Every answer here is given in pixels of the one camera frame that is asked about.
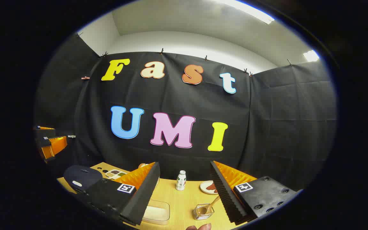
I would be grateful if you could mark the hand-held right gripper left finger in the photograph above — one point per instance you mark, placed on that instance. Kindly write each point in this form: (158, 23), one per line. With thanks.
(145, 195)

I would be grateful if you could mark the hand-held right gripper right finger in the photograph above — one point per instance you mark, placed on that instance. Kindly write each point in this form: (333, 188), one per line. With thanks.
(224, 198)

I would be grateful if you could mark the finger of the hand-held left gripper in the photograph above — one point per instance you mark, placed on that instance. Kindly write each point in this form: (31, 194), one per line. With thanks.
(56, 145)
(45, 133)

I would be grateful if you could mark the wooden spoon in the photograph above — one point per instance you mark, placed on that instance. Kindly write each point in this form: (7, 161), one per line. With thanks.
(212, 204)

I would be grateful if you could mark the clear plastic rice box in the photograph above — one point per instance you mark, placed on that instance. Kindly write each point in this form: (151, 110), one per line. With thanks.
(157, 212)

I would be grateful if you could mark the dark blue rice cooker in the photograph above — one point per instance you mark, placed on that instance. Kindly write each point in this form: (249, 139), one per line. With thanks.
(81, 177)

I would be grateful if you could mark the red meat slice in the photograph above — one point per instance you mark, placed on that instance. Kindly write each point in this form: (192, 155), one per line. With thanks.
(211, 187)

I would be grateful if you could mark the white plate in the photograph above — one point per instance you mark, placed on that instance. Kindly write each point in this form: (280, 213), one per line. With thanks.
(204, 187)

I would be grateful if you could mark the white divided grain dish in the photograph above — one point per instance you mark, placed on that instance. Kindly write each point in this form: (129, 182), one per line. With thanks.
(115, 174)

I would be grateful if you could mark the white green drink bottle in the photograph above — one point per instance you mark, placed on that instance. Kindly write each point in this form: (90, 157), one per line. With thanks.
(180, 182)

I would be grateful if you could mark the black backdrop cloth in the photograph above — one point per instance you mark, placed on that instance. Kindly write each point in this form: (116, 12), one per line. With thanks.
(267, 127)

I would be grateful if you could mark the small ceiling light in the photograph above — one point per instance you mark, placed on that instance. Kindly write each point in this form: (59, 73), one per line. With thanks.
(311, 56)

